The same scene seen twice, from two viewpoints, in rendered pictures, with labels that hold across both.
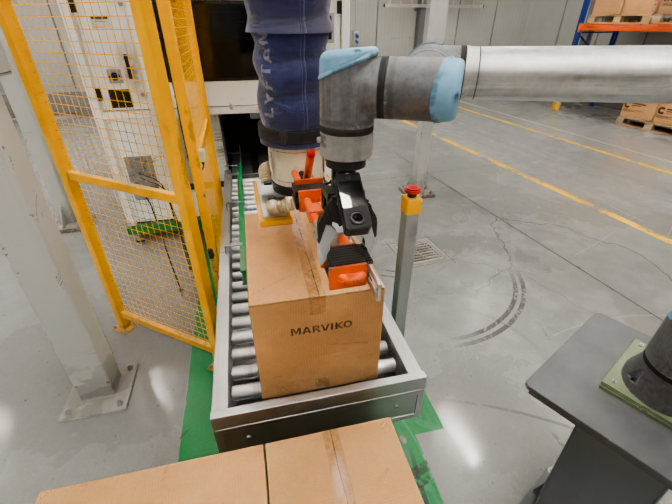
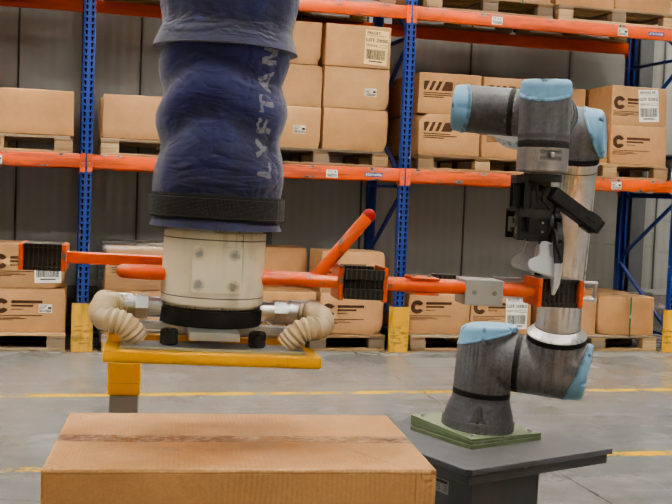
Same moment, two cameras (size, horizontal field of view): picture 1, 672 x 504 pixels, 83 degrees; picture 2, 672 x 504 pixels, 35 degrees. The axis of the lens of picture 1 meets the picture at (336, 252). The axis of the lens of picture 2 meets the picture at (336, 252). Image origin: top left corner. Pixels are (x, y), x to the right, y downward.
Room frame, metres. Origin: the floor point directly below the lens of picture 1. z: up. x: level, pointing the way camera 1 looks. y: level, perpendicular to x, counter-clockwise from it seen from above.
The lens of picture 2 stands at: (0.87, 1.87, 1.37)
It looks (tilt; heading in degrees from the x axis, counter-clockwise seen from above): 3 degrees down; 274
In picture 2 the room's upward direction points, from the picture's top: 2 degrees clockwise
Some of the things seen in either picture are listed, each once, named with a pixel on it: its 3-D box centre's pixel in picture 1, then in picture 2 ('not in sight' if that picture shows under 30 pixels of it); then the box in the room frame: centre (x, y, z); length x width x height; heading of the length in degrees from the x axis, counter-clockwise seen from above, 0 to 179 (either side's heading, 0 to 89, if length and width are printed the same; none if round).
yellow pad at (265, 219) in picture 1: (270, 196); (212, 345); (1.18, 0.22, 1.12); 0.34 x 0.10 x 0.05; 14
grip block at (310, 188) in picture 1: (311, 194); (359, 282); (0.96, 0.07, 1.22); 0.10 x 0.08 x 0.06; 104
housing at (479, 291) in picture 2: (329, 234); (478, 291); (0.76, 0.01, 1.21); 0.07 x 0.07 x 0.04; 14
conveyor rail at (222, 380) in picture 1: (227, 250); not in sight; (1.87, 0.62, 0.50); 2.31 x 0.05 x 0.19; 13
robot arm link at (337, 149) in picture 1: (344, 144); (542, 162); (0.65, -0.01, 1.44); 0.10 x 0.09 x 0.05; 103
